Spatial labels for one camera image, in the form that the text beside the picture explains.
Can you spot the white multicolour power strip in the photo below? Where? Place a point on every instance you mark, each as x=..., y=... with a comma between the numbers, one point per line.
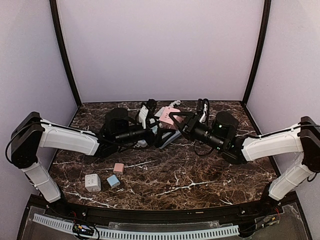
x=143, y=143

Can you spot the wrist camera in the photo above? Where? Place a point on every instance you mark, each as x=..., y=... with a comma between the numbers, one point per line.
x=146, y=112
x=203, y=110

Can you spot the black front table rail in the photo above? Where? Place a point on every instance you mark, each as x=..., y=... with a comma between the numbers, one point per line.
x=242, y=214

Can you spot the small blue plug adapter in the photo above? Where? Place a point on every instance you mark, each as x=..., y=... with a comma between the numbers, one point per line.
x=113, y=181

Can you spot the grey-blue power strip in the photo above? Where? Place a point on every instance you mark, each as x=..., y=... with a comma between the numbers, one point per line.
x=176, y=135

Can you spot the right black frame post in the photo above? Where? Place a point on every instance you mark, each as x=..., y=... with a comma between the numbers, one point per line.
x=258, y=50

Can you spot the white cube socket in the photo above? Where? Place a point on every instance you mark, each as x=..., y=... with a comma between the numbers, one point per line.
x=92, y=183

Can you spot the white slotted cable duct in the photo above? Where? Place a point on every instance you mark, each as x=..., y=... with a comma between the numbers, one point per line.
x=134, y=231

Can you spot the large pink cube socket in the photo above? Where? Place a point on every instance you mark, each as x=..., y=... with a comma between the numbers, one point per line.
x=165, y=120

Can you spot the small pink plug adapter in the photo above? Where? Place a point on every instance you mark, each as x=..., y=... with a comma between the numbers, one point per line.
x=118, y=168

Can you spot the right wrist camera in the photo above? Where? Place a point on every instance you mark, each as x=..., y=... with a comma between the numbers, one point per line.
x=203, y=110

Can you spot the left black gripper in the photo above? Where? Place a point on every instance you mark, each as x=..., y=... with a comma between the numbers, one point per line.
x=152, y=133

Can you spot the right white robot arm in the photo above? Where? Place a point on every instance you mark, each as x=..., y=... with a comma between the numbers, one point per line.
x=302, y=138

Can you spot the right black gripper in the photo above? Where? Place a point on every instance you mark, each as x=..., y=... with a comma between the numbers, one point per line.
x=188, y=125

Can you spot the left black frame post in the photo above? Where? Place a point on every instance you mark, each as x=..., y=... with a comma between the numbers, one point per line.
x=63, y=51

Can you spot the small circuit board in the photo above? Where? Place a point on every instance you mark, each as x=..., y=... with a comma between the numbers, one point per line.
x=82, y=229

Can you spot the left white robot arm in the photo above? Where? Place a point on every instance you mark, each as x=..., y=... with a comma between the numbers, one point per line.
x=118, y=131

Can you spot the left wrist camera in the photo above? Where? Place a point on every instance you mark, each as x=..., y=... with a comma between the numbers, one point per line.
x=146, y=112

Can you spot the black frame post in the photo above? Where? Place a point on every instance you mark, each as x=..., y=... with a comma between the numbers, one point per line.
x=63, y=51
x=258, y=50

